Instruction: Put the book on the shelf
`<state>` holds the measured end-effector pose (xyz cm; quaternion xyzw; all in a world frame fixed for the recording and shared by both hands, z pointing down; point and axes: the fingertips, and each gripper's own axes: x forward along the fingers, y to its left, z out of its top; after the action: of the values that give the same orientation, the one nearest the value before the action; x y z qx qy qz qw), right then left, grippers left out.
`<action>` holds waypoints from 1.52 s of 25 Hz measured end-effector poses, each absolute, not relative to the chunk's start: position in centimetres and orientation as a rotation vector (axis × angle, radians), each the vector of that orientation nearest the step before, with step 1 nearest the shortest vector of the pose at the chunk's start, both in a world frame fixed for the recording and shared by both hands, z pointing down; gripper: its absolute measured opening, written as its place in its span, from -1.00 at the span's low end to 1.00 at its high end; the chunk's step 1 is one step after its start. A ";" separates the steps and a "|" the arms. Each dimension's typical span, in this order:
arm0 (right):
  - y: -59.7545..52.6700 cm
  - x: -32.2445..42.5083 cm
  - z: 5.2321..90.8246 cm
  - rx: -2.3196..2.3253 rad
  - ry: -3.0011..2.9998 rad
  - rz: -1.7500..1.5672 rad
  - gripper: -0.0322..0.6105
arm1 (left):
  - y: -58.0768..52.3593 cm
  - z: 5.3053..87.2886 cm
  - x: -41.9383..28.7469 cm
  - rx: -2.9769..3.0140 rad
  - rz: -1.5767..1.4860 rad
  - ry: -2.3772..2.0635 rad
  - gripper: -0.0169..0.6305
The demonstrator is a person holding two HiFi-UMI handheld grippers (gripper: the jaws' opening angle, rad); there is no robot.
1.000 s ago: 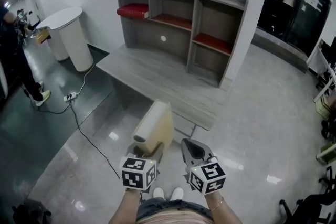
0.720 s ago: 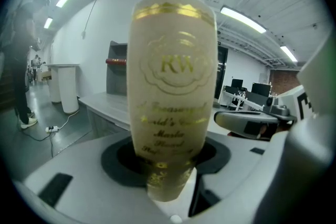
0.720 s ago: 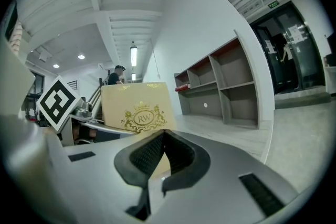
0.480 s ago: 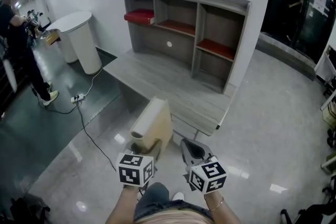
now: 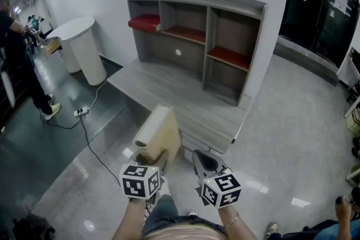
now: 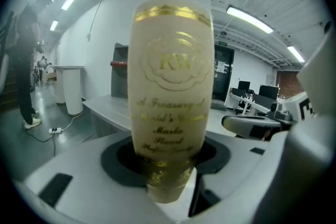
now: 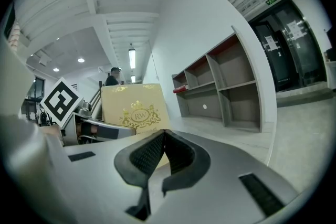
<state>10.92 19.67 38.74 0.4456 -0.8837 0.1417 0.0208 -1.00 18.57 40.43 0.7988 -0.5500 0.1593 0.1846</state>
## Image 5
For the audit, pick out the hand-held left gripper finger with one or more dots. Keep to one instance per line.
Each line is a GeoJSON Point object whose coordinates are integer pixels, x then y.
{"type": "Point", "coordinates": [163, 161]}
{"type": "Point", "coordinates": [143, 159]}

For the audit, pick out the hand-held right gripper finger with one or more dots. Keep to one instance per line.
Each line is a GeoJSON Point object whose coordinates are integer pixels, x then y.
{"type": "Point", "coordinates": [218, 159]}
{"type": "Point", "coordinates": [197, 164]}

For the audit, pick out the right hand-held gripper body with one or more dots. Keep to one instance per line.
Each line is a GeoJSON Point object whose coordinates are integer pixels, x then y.
{"type": "Point", "coordinates": [222, 191]}

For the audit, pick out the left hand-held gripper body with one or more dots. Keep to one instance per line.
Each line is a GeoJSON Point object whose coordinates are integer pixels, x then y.
{"type": "Point", "coordinates": [139, 181]}

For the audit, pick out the grey wooden shelf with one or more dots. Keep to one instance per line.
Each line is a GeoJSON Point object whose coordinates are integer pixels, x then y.
{"type": "Point", "coordinates": [213, 36]}

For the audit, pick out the person's left forearm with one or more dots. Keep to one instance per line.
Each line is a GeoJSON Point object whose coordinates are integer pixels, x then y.
{"type": "Point", "coordinates": [130, 219]}

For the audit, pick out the person's right forearm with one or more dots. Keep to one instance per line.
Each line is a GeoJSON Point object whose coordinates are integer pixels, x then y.
{"type": "Point", "coordinates": [236, 226]}

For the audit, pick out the red book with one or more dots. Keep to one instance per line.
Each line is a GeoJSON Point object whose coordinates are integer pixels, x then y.
{"type": "Point", "coordinates": [144, 22]}

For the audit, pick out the person's white shoe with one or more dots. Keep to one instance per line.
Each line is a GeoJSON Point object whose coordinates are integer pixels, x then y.
{"type": "Point", "coordinates": [164, 186]}

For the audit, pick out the person's jeans leg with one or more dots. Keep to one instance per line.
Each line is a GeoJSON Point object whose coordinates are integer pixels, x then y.
{"type": "Point", "coordinates": [166, 213]}

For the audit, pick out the grey wooden desk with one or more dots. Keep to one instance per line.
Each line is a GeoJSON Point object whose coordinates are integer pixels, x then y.
{"type": "Point", "coordinates": [180, 92]}

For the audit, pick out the white power strip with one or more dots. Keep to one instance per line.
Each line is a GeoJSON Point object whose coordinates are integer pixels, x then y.
{"type": "Point", "coordinates": [81, 111]}

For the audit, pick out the black bag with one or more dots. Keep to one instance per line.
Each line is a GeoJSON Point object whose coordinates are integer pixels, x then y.
{"type": "Point", "coordinates": [33, 229]}

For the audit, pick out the white round counter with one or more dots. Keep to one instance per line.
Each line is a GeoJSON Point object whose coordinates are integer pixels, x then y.
{"type": "Point", "coordinates": [84, 47]}

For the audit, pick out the small wooden cabinet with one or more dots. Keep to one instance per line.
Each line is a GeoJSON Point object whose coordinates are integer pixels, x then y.
{"type": "Point", "coordinates": [52, 46]}

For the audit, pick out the white metal cart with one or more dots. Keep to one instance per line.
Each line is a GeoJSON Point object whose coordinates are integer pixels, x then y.
{"type": "Point", "coordinates": [348, 73]}

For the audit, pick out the black glass door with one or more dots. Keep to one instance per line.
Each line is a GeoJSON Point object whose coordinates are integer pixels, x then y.
{"type": "Point", "coordinates": [317, 14]}

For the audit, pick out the white paper notice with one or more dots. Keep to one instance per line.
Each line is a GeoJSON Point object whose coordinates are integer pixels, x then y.
{"type": "Point", "coordinates": [342, 0]}

